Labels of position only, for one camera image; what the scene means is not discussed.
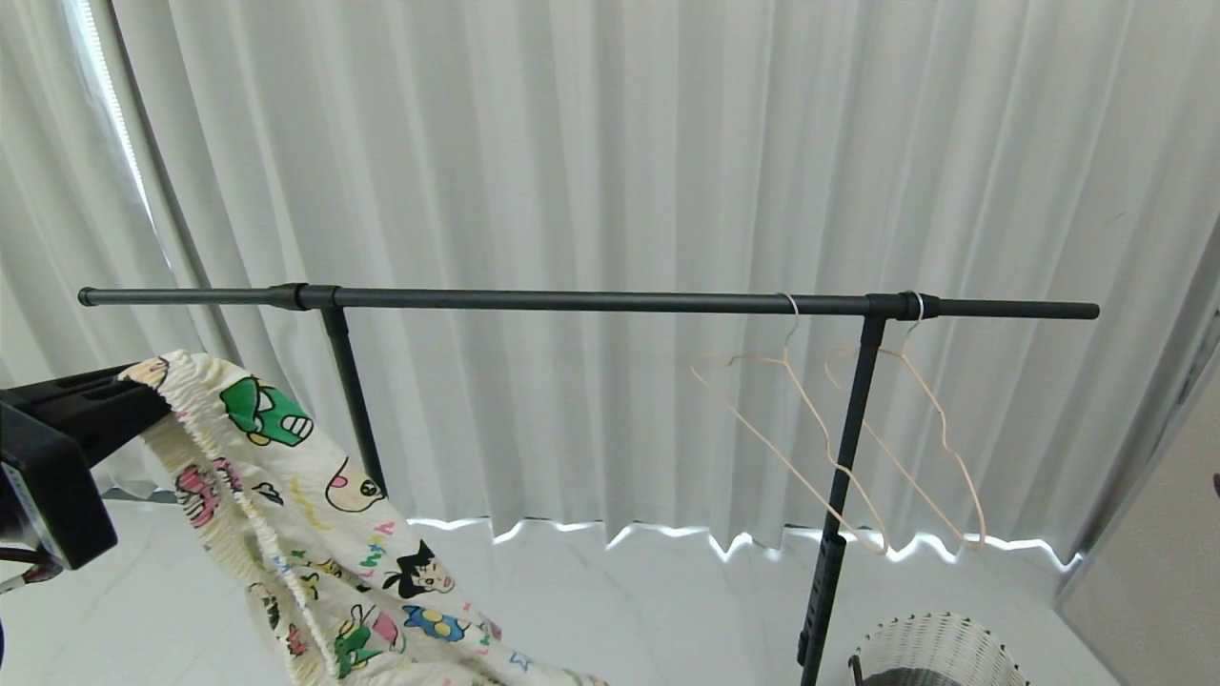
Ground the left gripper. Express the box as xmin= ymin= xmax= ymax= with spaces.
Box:
xmin=0 ymin=365 xmax=174 ymax=573

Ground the cream printed garment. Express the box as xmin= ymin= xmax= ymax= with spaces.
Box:
xmin=119 ymin=349 xmax=611 ymax=686

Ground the pink clothes hanger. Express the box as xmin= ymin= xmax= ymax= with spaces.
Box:
xmin=823 ymin=293 xmax=988 ymax=554
xmin=690 ymin=293 xmax=890 ymax=557

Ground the black clothes rack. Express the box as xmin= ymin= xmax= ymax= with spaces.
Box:
xmin=78 ymin=282 xmax=1101 ymax=686

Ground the white laundry basket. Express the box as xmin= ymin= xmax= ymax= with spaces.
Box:
xmin=848 ymin=613 xmax=1032 ymax=686

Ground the white curtain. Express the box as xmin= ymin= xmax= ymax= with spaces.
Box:
xmin=0 ymin=0 xmax=239 ymax=501
xmin=95 ymin=0 xmax=1220 ymax=573

